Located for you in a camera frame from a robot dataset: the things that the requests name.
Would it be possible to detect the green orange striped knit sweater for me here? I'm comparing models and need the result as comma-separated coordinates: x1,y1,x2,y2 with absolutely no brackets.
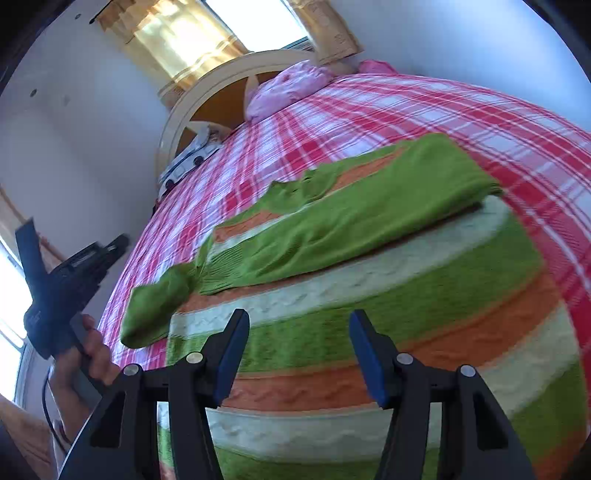
120,134,588,479

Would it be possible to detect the person's left hand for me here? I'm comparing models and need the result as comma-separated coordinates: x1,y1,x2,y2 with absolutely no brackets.
49,314,120,443

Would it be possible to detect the white car print pillow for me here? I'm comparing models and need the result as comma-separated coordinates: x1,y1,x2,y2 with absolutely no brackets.
158,121,231,200

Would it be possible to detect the cream wooden headboard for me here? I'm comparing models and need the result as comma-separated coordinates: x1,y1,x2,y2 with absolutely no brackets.
155,49,317,175

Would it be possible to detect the red plaid bed sheet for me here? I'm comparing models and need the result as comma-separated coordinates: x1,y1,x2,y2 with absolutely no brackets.
96,71,591,370

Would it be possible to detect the left yellow curtain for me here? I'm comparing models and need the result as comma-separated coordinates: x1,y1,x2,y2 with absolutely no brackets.
94,0,249,109

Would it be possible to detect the yellow curtain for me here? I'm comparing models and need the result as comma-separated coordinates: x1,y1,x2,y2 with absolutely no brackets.
94,0,249,109
287,0,362,64

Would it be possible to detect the pink pillow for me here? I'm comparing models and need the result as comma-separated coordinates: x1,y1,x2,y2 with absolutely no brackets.
245,60,335,124

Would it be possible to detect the pink cloth behind bed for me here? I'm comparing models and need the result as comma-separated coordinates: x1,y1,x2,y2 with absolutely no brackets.
358,59,398,75

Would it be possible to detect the right yellow curtain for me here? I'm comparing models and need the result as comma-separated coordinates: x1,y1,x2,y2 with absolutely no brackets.
287,0,362,64

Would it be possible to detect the wooden door frame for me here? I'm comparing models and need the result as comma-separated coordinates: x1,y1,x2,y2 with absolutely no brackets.
0,184,66,273

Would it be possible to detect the window with frame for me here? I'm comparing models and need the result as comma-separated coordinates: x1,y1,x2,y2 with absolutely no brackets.
205,0,308,52

